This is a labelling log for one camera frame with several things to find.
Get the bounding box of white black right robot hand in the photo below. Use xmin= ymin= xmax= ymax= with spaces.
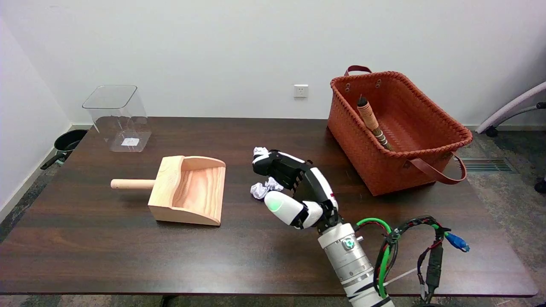
xmin=252 ymin=148 xmax=344 ymax=233

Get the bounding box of brown straw hand broom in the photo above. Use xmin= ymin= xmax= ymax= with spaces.
xmin=357 ymin=95 xmax=393 ymax=151

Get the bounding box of orange woven basket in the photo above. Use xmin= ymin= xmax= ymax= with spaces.
xmin=327 ymin=65 xmax=473 ymax=197

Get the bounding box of wooden dustpan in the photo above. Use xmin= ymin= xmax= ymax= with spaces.
xmin=110 ymin=156 xmax=227 ymax=226

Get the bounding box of floor vent grille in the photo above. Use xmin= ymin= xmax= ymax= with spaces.
xmin=454 ymin=158 xmax=514 ymax=173

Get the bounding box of clear plastic container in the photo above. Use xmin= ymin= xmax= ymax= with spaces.
xmin=82 ymin=85 xmax=152 ymax=153

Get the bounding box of black frying pan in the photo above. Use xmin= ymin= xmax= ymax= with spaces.
xmin=41 ymin=129 xmax=88 ymax=170

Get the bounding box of green robot cable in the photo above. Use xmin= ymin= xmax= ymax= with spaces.
xmin=356 ymin=217 xmax=393 ymax=299

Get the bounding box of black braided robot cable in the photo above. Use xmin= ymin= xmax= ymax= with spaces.
xmin=373 ymin=215 xmax=453 ymax=304

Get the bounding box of blue cable connector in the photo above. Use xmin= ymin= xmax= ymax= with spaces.
xmin=444 ymin=232 xmax=470 ymax=253

